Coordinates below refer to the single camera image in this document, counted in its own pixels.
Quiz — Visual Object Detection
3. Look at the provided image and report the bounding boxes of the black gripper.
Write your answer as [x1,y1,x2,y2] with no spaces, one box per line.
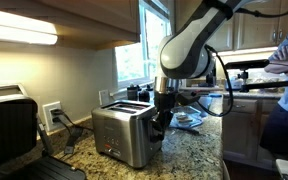
[150,90,180,131]

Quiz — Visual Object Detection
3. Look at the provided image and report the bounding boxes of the black toaster lever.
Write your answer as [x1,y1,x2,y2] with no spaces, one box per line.
[150,127,164,144]

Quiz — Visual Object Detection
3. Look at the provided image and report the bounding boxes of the person's forearm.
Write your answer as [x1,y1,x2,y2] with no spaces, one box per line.
[263,60,288,80]

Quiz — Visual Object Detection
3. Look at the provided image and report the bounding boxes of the stainless steel two-slot toaster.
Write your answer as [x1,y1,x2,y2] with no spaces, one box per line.
[90,99,164,169]

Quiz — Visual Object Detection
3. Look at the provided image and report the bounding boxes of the person's hand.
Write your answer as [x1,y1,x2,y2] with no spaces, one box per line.
[272,45,288,62]

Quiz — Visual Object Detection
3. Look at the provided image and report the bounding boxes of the blue plate with items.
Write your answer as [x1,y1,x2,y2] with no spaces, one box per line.
[168,104,206,130]

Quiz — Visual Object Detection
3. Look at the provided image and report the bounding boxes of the black cylindrical container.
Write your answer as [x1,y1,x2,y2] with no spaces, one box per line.
[126,82,141,102]
[138,84,152,104]

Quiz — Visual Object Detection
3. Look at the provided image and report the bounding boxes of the translucent plastic cup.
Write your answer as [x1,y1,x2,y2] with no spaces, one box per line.
[196,94,215,118]

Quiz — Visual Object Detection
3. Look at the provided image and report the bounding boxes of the wooden lower kitchen cabinets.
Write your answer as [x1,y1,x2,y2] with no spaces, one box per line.
[221,95,288,165]

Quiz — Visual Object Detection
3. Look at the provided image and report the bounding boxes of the wooden kitchen cabinets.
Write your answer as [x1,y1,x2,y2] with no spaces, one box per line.
[206,0,288,53]
[221,95,288,165]

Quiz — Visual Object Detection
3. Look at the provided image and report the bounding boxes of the wooden upper kitchen cabinets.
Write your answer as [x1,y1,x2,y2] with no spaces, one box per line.
[206,0,288,53]

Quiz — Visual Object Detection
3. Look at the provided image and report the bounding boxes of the black and silver contact grill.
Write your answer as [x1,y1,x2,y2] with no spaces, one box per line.
[0,83,88,180]

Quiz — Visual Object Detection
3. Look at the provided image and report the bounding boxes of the under-cabinet light strip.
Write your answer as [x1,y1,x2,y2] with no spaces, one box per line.
[0,6,59,46]

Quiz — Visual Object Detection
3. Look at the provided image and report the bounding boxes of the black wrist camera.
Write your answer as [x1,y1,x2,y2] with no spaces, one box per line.
[175,90,203,109]

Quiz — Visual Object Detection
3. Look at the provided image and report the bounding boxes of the white blank wall plate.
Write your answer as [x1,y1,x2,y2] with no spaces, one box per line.
[98,88,111,107]

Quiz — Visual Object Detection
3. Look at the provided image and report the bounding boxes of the kitchen window with white frame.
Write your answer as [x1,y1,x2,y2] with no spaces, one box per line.
[114,0,172,90]

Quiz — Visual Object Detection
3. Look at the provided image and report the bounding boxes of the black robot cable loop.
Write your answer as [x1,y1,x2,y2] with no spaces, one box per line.
[191,43,235,119]

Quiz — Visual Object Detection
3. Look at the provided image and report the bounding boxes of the black power plug and cord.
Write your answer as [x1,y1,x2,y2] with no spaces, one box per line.
[50,108,96,156]

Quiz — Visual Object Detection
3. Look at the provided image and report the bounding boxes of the black stereo camera bar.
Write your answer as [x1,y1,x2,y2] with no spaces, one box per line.
[224,58,271,71]

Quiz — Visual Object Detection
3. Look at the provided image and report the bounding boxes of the white wall power outlet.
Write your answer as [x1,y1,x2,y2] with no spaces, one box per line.
[42,100,64,133]

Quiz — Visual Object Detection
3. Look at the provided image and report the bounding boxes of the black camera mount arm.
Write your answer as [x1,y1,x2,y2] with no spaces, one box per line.
[237,69,288,94]

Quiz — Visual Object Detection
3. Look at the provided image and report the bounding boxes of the wooden upper wall cabinet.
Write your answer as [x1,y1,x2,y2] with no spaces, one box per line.
[0,0,142,52]

